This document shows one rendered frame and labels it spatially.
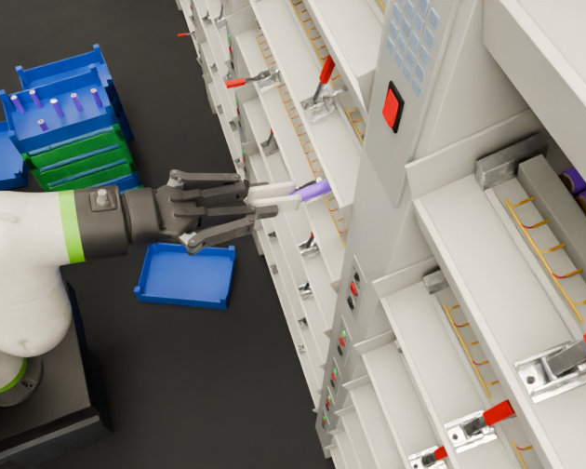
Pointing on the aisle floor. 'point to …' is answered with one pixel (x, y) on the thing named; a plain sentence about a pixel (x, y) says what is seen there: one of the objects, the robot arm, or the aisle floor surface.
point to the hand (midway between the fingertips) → (273, 198)
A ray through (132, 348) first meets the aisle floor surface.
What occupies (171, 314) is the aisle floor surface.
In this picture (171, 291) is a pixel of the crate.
